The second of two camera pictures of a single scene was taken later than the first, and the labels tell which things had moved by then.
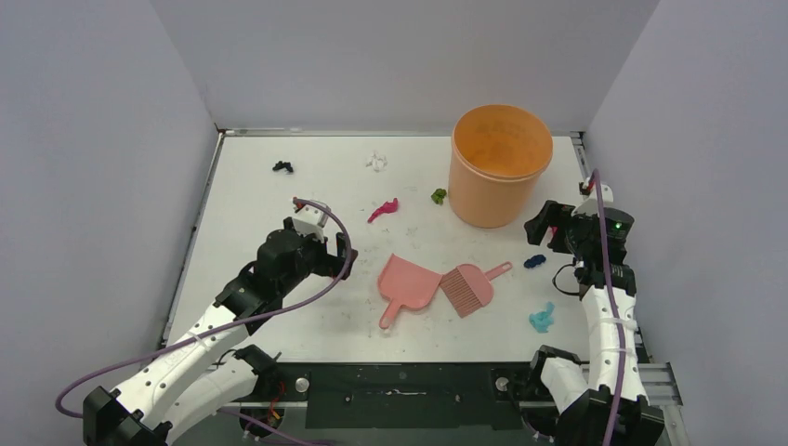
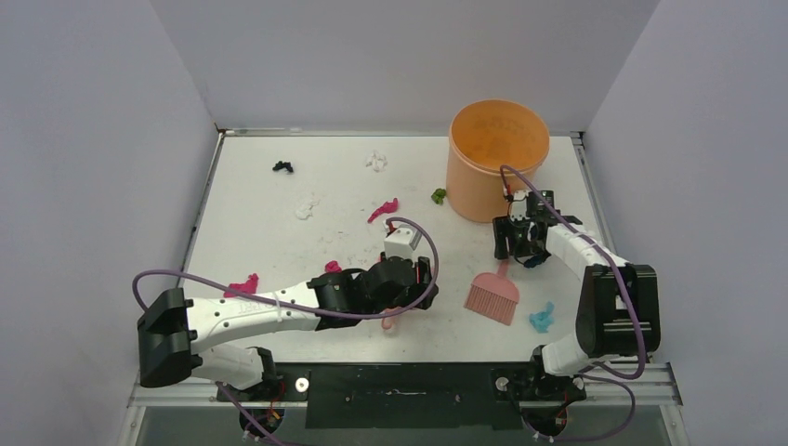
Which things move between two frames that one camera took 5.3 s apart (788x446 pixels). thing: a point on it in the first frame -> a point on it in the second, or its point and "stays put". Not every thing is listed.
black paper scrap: [280, 165] stays put
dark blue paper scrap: [534, 260] stays put
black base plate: [405, 396] stays put
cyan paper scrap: [541, 321] stays put
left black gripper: [330, 265] -> [422, 268]
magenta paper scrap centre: [389, 206] stays put
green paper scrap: [439, 195] stays put
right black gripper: [547, 220] -> [514, 230]
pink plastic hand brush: [467, 289] -> [493, 295]
